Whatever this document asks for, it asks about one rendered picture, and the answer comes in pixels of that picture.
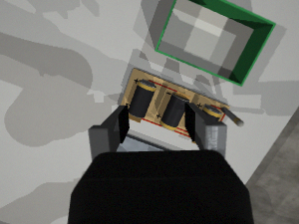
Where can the green open-top box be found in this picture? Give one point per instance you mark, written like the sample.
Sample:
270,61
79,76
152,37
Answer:
215,36

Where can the black battery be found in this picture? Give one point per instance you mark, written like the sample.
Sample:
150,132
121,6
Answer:
141,100
173,112
215,116

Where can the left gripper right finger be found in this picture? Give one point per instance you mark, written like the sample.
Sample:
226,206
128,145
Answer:
207,134

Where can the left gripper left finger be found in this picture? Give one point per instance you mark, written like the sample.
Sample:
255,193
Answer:
106,137

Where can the tan battery holder board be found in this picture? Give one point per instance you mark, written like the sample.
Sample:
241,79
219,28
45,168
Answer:
161,97

